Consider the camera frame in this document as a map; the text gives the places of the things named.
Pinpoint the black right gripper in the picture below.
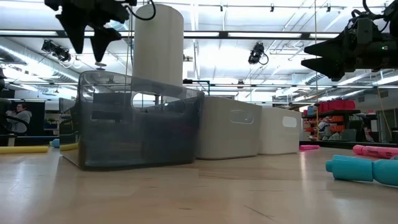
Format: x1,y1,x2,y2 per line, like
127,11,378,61
300,17,398,82

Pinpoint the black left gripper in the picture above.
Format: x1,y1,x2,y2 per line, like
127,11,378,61
43,0,138,63

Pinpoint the shelf rack with red bins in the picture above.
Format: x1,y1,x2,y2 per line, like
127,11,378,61
301,99,361,141

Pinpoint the white cylinder lamp wooden base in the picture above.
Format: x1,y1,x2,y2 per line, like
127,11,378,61
132,3,185,88

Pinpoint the white plastic bin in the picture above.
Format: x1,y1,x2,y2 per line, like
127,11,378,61
257,106,302,156

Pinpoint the black partition panel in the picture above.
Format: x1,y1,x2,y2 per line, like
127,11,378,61
6,100,46,138

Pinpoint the person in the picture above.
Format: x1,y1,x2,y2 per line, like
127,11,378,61
5,102,33,134

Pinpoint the black overhead beam with lights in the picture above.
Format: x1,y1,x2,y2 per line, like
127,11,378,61
0,29,398,40

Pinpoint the black bent pipe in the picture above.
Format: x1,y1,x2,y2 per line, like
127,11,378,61
182,78,211,96

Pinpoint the smoky dark transparent bin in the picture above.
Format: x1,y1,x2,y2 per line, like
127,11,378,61
60,70,205,171

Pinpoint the grey plastic bin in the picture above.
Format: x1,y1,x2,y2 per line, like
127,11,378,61
195,95,263,161

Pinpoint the thin hanging yellow cord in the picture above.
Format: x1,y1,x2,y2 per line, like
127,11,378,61
313,0,320,141

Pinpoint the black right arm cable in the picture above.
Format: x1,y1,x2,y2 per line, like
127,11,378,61
350,0,389,32

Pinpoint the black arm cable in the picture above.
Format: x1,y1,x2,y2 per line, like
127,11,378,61
350,0,389,32
126,0,157,22

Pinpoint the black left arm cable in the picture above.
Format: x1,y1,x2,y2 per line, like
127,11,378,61
126,0,157,22

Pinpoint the black hanging camera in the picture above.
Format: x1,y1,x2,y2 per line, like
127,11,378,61
248,42,270,66

